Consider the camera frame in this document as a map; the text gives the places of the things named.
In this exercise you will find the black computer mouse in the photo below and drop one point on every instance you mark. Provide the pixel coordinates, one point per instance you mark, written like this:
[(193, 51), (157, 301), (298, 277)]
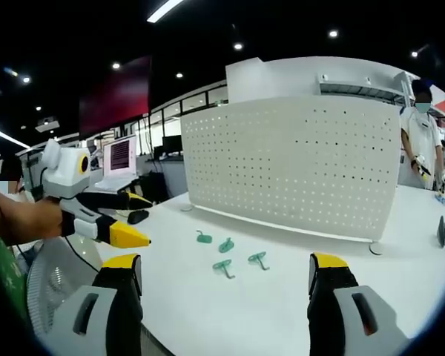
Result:
[(138, 216)]

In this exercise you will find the white open laptop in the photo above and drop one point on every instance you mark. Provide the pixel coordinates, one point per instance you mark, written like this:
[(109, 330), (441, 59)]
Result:
[(120, 159)]

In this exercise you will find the black computer monitor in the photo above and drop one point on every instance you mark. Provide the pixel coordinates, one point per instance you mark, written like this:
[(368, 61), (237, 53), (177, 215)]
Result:
[(172, 144)]

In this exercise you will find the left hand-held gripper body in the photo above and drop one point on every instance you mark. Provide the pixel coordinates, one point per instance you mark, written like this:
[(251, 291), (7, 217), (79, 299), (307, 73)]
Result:
[(65, 172)]

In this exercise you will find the dark red wall screen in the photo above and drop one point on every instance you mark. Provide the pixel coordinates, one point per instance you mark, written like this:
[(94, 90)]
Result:
[(115, 100)]

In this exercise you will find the white perforated mounting plate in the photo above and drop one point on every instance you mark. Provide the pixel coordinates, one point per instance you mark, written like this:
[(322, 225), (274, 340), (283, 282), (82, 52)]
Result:
[(293, 167)]

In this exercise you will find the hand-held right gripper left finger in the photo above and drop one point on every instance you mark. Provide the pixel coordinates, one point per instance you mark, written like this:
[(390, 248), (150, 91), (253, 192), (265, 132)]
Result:
[(96, 315)]

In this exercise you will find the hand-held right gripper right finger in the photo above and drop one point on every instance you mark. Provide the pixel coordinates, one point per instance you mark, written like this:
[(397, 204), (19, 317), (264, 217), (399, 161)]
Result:
[(341, 315)]

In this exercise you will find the white mesh office chair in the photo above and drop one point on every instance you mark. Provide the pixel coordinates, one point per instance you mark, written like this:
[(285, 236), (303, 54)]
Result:
[(52, 274)]

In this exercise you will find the long ceiling light strip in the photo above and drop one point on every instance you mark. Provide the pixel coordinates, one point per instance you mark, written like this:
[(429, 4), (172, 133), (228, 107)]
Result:
[(165, 9), (9, 137)]

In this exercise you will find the green hook assembly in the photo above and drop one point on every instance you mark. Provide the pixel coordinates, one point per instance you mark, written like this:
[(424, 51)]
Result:
[(257, 257), (222, 265), (226, 245), (204, 239)]

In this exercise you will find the blue packet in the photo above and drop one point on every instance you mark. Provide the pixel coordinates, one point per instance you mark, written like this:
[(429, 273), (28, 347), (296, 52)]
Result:
[(444, 200)]

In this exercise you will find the person's green patterned shirt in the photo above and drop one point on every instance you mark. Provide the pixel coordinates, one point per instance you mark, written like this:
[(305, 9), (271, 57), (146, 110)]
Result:
[(0, 267)]

